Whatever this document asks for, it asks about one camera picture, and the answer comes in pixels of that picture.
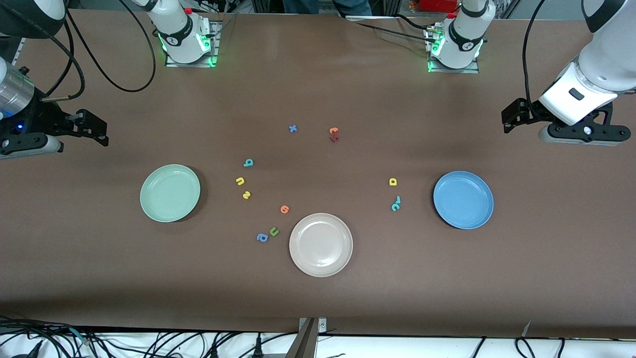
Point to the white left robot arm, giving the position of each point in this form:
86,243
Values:
608,59

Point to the blue plate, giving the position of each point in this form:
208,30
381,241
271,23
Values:
462,209

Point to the beige plate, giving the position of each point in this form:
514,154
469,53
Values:
320,246

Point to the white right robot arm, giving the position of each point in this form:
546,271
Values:
179,35

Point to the blue foam letter a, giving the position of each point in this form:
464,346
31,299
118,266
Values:
259,237

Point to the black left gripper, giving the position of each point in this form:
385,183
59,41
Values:
527,111

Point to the aluminium frame rail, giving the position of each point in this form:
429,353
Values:
20,49

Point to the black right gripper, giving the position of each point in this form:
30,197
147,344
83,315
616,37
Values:
43,118

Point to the green plate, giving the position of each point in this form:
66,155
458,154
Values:
164,199

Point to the brown table cover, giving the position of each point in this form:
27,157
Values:
348,308

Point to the metal table bracket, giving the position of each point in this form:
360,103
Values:
308,343

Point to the person in blue jeans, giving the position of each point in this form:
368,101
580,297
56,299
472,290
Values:
303,5

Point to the red box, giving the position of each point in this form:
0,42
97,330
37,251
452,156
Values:
437,5

